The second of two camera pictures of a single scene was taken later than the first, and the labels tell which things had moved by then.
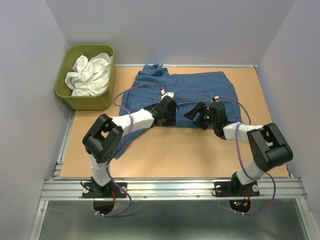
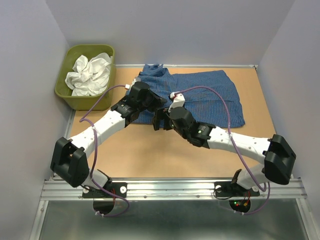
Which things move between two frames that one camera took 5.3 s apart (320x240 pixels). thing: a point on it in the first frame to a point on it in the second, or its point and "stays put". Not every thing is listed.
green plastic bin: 85,76 stays put
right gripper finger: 200,108 to 161,114
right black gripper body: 205,120 to 173,125
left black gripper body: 169,118 to 145,105
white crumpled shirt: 90,77 stays put
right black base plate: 234,189 stays put
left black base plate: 111,190 stays put
